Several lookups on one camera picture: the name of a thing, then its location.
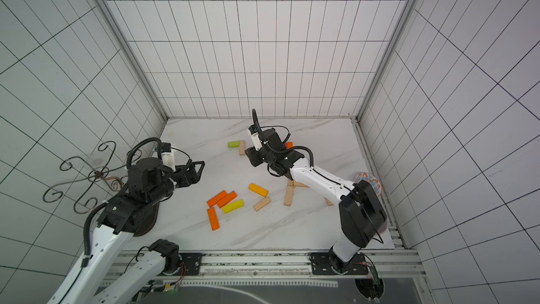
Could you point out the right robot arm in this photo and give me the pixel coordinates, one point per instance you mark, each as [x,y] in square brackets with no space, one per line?
[362,216]

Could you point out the lime green block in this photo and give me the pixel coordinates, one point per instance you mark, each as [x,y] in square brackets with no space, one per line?
[234,144]

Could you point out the metal scroll wall ornament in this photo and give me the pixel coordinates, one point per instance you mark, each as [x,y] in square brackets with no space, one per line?
[93,174]

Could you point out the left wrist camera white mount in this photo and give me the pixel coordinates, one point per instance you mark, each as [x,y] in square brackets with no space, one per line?
[166,154]

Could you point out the natural wood block top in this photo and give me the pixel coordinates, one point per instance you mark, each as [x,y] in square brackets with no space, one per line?
[242,147]

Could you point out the patterned red blue plate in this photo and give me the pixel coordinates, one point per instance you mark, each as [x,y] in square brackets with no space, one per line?
[368,177]

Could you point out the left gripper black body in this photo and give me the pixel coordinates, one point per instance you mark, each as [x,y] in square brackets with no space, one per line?
[181,178]

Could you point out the black round plate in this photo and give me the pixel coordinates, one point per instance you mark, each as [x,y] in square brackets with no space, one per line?
[149,223]

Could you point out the natural wood block bottom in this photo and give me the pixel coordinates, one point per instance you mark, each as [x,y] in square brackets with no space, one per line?
[289,196]

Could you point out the amber yellow block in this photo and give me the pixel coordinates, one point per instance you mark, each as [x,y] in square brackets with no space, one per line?
[258,190]

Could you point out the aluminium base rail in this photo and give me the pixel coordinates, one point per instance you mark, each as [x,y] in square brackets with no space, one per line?
[273,264]

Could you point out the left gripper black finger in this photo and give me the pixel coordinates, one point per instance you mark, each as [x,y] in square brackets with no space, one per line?
[196,176]
[195,166]

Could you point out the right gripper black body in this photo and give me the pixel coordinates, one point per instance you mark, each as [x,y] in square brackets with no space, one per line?
[256,155]

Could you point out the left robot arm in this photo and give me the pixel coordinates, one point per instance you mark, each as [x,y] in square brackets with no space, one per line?
[111,225]

